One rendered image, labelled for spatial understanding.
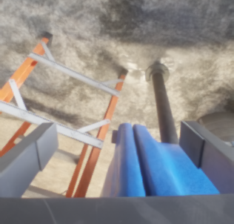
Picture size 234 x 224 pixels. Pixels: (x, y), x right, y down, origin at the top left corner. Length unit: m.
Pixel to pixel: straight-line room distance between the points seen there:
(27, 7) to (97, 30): 0.36
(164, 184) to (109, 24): 0.81
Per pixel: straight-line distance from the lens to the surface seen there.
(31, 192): 0.94
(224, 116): 1.24
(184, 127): 0.16
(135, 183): 0.17
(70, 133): 0.63
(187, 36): 0.94
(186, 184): 0.23
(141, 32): 0.90
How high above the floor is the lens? 0.87
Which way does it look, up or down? 51 degrees down
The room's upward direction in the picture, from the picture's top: 171 degrees counter-clockwise
